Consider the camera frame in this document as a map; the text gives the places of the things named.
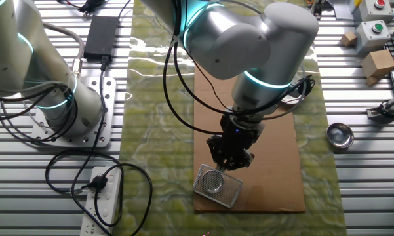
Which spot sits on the green marble pattern mat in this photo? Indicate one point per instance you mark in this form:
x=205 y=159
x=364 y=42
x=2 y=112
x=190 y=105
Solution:
x=157 y=131

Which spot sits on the black power plug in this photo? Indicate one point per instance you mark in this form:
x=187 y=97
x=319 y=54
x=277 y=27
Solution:
x=98 y=183

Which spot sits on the small round steel dish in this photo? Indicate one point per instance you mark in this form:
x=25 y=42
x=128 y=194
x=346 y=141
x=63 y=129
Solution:
x=213 y=182
x=340 y=135

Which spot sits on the grey red button box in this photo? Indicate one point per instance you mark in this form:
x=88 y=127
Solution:
x=373 y=10

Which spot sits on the tiny brown cardboard cube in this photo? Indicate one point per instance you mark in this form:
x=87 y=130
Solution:
x=348 y=38

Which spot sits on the white power strip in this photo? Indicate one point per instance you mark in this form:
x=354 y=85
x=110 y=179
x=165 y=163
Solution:
x=106 y=203

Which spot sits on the black power adapter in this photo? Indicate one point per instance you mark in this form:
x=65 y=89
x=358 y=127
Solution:
x=101 y=36

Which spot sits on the grey camera on stand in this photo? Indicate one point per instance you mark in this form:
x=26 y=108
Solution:
x=391 y=106

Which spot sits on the brown cardboard sheet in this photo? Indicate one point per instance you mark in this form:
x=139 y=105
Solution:
x=275 y=170

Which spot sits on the brown cardboard box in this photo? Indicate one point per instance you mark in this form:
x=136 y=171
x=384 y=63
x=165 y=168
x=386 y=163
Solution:
x=378 y=64

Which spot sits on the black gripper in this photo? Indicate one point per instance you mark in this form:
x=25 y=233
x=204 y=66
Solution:
x=239 y=134

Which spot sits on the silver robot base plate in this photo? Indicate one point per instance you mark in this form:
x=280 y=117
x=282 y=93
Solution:
x=105 y=88

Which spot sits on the grey green button box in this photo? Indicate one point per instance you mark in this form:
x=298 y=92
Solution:
x=372 y=36

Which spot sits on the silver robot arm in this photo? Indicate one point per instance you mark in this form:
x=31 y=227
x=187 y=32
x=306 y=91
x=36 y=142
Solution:
x=236 y=42

